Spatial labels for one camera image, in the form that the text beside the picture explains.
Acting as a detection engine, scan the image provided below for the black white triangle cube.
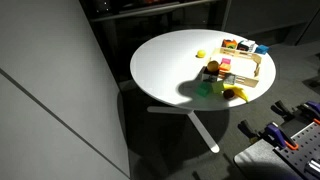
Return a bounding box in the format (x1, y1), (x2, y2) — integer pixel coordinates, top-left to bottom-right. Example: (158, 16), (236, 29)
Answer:
(237, 39), (257, 53)

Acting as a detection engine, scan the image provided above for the dark gray mounting desk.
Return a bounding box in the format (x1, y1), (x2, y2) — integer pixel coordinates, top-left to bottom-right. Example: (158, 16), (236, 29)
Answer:
(233, 138), (303, 180)

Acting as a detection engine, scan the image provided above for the white table base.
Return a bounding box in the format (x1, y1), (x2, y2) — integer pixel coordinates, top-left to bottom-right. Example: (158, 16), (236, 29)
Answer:
(146, 105), (221, 154)

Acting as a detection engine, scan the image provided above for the yellow banana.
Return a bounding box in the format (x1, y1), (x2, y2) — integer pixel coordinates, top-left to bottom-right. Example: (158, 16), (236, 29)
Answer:
(223, 84), (250, 103)

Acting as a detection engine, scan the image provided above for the aluminium rail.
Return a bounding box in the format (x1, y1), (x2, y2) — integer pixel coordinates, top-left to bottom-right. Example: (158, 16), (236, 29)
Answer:
(304, 158), (320, 178)

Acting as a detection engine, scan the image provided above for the perforated black breadboard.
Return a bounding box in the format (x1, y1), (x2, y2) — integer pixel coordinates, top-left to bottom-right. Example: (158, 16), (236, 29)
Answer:
(274, 121), (320, 180)

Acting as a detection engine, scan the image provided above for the light green block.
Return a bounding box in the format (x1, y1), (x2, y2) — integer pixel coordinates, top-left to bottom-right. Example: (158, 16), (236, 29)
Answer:
(211, 80), (226, 95)

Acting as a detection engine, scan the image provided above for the black patterned cube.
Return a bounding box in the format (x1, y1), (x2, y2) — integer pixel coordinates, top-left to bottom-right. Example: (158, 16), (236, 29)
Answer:
(201, 66), (220, 83)

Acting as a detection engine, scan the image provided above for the purple spring clamp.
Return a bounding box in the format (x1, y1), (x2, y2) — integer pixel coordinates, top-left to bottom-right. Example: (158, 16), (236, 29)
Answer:
(270, 99), (320, 126)

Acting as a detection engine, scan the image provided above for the blue block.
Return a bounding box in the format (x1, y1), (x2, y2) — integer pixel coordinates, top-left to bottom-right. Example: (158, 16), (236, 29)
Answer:
(255, 44), (270, 55)

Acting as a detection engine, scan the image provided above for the orange block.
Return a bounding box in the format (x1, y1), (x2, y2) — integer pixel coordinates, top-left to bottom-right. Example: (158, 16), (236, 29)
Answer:
(218, 63), (232, 72)

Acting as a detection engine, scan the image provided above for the orange ball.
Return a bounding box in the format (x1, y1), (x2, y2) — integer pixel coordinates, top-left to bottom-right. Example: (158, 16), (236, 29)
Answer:
(206, 59), (220, 73)

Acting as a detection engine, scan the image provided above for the light wooden tray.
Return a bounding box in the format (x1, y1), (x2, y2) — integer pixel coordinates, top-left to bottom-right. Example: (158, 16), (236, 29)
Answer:
(200, 46), (263, 89)

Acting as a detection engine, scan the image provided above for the orange clamp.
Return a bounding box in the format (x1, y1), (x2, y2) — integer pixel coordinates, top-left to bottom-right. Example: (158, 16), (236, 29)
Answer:
(237, 119), (300, 151)

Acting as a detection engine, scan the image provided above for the gray cube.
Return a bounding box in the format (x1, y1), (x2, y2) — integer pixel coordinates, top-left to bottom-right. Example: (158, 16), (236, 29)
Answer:
(223, 72), (238, 86)

